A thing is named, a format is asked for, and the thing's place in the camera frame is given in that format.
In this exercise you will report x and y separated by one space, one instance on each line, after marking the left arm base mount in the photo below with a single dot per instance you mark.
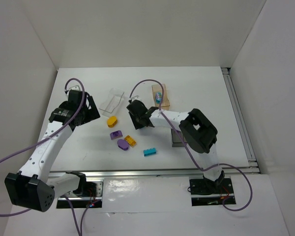
92 195

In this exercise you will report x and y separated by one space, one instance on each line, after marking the purple sloped lego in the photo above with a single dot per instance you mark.
116 134

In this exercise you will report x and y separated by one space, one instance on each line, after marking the purple oval lego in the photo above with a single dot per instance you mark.
123 144

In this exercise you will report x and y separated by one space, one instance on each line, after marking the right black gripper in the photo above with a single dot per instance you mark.
133 118

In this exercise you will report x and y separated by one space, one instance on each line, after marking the teal oval flower lego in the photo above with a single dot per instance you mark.
158 97

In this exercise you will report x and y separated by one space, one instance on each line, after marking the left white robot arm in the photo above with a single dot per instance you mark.
30 186

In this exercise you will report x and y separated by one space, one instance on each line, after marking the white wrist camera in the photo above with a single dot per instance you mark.
133 98
75 87

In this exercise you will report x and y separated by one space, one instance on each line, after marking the aluminium rail front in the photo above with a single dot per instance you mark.
143 173

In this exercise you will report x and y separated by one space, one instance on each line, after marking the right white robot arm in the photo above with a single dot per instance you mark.
194 130

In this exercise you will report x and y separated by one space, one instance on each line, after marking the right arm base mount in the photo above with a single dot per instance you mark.
203 195

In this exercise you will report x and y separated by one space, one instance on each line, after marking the aluminium rail right side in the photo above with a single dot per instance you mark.
252 161

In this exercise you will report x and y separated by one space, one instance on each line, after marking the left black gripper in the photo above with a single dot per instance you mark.
93 109

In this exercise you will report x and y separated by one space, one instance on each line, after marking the dark grey plastic container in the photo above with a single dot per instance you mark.
175 139

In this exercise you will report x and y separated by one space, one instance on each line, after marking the long teal lego brick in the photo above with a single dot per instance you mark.
149 152

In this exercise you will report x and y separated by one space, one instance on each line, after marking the clear plastic container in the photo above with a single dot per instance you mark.
111 105

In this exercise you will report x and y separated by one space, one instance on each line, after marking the aluminium rail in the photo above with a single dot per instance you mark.
143 173
252 161

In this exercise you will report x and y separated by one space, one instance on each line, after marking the yellow rectangular lego brick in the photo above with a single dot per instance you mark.
130 141

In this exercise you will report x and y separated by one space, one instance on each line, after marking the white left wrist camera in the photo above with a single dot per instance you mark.
75 87

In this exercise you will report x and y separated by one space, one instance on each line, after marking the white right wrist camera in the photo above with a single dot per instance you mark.
133 98

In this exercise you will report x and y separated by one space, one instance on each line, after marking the amber plastic container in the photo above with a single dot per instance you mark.
165 103

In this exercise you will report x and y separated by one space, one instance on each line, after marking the yellow oval lego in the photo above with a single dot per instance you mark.
112 121

